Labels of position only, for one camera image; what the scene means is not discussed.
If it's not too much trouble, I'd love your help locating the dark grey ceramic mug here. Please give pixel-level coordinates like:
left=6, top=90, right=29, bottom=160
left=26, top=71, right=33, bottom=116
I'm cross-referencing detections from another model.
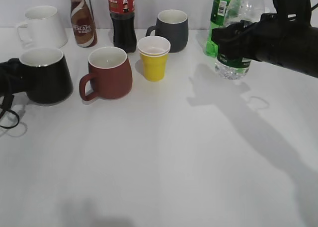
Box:
left=146, top=9, right=189, bottom=53

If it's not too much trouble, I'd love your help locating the black cable loop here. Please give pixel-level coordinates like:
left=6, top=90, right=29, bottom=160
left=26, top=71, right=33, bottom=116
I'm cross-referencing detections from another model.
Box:
left=0, top=92, right=20, bottom=129

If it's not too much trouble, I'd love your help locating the Nescafe coffee bottle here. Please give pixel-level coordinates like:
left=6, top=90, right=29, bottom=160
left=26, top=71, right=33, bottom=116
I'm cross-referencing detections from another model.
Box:
left=70, top=0, right=97, bottom=48

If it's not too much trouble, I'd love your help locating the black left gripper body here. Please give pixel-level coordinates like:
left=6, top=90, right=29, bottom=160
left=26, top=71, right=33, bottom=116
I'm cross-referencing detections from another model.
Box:
left=0, top=58, right=33, bottom=97

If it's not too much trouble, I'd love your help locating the black ceramic mug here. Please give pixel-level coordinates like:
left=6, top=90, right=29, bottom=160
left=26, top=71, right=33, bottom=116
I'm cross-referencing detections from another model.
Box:
left=19, top=47, right=73, bottom=105

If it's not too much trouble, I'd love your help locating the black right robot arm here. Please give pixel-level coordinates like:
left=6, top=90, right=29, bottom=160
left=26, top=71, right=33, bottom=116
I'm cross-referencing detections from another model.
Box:
left=211, top=0, right=318, bottom=80

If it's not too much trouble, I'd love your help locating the cola bottle red label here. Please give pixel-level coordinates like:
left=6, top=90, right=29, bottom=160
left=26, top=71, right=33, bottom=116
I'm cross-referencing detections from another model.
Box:
left=108, top=0, right=137, bottom=53

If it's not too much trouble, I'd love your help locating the green soda bottle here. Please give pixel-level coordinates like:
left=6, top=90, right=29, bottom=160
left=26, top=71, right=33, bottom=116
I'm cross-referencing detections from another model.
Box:
left=205, top=0, right=231, bottom=58

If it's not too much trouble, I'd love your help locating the clear water bottle green label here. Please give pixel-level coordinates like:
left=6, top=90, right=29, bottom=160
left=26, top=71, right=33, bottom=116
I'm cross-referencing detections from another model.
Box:
left=215, top=0, right=265, bottom=80

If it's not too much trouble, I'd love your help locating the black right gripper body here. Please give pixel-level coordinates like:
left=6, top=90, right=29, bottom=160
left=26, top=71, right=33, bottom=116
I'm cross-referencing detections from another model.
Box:
left=212, top=13, right=286, bottom=62

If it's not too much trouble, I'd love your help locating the white ceramic mug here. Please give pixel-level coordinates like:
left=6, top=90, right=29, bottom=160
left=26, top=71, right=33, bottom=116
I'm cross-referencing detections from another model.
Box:
left=15, top=5, right=68, bottom=48

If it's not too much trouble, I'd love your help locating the thin dark rod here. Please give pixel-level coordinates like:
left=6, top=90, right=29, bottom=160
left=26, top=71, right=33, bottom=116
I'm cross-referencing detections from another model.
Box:
left=88, top=0, right=95, bottom=22

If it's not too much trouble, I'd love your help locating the yellow paper cup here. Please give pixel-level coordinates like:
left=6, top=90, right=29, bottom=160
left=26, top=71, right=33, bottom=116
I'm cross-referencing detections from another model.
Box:
left=137, top=36, right=170, bottom=81

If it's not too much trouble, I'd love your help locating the red-brown ceramic mug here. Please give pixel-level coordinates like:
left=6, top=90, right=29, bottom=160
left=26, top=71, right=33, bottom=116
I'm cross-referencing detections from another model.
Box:
left=79, top=47, right=133, bottom=101

